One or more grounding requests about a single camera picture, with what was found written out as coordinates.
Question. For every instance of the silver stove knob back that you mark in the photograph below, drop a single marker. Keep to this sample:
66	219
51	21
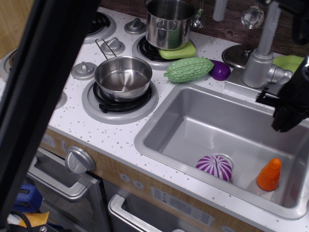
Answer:
135	27

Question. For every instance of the silver oven door handle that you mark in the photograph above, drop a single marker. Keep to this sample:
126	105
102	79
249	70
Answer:
50	172

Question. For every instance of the lime green plate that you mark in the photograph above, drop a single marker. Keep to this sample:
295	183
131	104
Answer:
289	62

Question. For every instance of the back left stove burner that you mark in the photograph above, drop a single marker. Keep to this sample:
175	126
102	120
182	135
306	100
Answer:
103	26

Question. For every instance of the purple toy eggplant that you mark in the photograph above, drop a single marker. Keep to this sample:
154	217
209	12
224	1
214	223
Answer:
220	71

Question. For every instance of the steel lid on left burner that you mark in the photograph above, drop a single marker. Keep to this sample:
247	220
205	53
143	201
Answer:
13	58

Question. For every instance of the hanging steel spoon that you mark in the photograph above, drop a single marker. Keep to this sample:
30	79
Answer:
199	18

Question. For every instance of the steel lid behind faucet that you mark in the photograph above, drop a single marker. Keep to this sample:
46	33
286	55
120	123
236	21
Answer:
237	56

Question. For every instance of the orange toy carrot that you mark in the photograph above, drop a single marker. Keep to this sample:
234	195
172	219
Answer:
269	176

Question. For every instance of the silver faucet lever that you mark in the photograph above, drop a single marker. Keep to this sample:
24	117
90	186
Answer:
283	77

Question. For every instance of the tall steel pot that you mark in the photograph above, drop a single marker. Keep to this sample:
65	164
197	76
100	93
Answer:
168	23

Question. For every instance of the silver stove knob left centre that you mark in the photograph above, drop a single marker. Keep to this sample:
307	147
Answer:
84	71

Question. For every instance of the silver toy faucet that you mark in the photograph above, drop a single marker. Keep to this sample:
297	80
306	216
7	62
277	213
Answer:
260	70

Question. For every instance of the grey oven control panel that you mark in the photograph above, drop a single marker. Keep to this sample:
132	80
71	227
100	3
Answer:
182	206

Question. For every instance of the hanging silver utensil handle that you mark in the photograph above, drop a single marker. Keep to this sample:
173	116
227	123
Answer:
219	10

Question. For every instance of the green plastic sponge block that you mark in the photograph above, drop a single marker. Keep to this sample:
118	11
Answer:
187	51

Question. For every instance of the small steel saucepan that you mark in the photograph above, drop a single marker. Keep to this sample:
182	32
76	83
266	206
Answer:
123	78

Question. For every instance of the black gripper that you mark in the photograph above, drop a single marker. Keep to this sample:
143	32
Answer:
290	100

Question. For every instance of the orange tape piece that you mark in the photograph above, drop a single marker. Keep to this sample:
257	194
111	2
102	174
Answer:
37	219

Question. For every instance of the front left stove burner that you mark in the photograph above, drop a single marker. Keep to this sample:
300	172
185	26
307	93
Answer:
6	65

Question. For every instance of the front right stove burner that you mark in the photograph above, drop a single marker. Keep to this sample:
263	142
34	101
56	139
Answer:
107	111

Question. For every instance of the silver oven dial knob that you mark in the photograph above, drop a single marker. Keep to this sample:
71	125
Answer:
78	161

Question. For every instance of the purple white striped toy onion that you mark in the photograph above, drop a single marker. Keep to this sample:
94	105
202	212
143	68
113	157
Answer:
216	165

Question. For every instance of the silver dishwasher door handle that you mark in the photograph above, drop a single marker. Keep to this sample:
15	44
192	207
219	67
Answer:
123	221

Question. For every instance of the hanging steel ladle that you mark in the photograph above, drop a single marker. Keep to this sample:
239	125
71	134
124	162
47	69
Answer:
253	16

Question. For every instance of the silver stove knob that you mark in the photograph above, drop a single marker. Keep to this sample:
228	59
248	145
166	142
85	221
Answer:
61	101
84	71
112	47
135	27

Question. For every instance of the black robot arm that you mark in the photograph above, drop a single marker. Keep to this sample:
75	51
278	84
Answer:
49	46

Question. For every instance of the back right stove burner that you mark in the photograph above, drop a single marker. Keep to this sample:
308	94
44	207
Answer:
149	53

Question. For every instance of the stove burner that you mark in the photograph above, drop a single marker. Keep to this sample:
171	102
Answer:
6	65
149	53
107	111
103	26

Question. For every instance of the silver stove knob middle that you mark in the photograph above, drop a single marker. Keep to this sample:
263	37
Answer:
112	47

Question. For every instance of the silver stove knob front left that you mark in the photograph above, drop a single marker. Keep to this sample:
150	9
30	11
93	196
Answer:
61	101

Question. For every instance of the silver sink basin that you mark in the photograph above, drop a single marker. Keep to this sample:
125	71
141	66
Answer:
193	122

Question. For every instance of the green toy bitter melon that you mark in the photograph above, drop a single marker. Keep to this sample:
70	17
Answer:
188	69

